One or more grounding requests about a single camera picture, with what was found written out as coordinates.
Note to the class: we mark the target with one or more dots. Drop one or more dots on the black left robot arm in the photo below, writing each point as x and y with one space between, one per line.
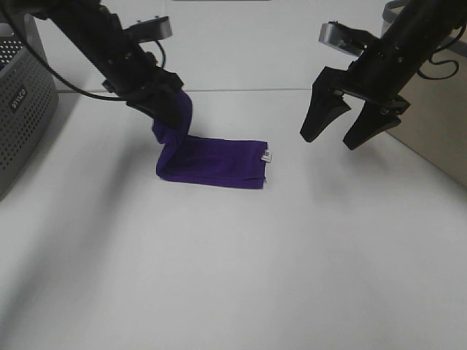
76 19

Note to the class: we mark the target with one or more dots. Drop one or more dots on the grey perforated plastic basket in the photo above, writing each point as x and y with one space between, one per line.
29 100

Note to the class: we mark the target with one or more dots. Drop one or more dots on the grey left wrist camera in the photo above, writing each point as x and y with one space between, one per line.
152 30

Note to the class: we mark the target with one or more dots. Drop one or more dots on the beige bin with grey rim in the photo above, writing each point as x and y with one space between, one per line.
434 126

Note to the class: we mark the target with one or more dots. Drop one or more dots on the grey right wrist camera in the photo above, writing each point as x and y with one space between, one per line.
345 39

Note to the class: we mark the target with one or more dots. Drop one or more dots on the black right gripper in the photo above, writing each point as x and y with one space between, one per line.
377 77

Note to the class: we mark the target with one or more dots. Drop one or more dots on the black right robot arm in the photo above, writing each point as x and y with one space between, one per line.
426 25

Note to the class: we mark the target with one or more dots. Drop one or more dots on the purple towel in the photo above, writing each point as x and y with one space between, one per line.
214 162

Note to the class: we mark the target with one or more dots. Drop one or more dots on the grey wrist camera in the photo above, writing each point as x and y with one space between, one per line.
152 30
345 39

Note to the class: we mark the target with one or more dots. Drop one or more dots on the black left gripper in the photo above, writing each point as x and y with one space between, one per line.
135 78

